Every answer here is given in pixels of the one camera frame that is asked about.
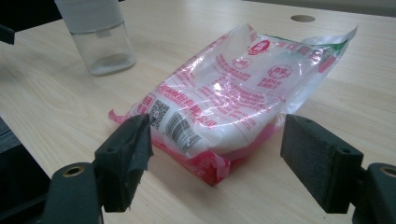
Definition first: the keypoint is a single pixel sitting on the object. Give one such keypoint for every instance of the clear plastic bag red print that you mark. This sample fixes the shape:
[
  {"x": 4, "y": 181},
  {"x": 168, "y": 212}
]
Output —
[{"x": 230, "y": 102}]

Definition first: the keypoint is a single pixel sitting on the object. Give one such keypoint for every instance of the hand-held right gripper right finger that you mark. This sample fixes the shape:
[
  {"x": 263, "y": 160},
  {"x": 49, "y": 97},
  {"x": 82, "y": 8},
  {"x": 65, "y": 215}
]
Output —
[{"x": 317, "y": 161}]

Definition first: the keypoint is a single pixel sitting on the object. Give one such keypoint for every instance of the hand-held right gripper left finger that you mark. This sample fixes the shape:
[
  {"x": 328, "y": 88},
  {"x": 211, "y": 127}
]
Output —
[{"x": 123, "y": 161}]

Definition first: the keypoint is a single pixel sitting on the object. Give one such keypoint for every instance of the clear jar with white lid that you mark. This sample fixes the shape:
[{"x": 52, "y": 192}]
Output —
[{"x": 99, "y": 43}]

